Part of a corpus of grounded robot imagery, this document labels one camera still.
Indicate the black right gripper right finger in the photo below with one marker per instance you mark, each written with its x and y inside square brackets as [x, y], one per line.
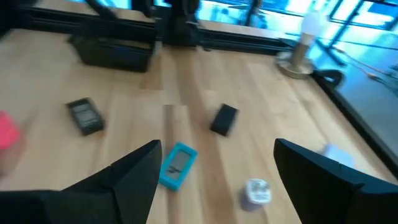
[335, 202]

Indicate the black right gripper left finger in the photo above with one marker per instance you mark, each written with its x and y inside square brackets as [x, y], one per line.
[93, 205]

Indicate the small white grey object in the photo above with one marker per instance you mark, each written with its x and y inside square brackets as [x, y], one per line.
[255, 193]

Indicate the black digital clock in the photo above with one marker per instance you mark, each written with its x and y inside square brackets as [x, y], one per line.
[84, 116]

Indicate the teal digital clock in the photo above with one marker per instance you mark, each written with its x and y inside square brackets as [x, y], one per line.
[177, 165]

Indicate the pink wall charger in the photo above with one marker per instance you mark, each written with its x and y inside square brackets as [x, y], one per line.
[7, 130]

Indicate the black power bank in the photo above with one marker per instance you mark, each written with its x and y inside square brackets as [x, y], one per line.
[224, 119]

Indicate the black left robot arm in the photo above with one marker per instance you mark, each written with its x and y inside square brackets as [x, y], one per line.
[177, 21]

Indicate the light bulb on brass base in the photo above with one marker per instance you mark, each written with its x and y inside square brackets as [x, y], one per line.
[298, 59]

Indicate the black storage bin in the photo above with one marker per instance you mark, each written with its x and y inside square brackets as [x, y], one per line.
[113, 57]

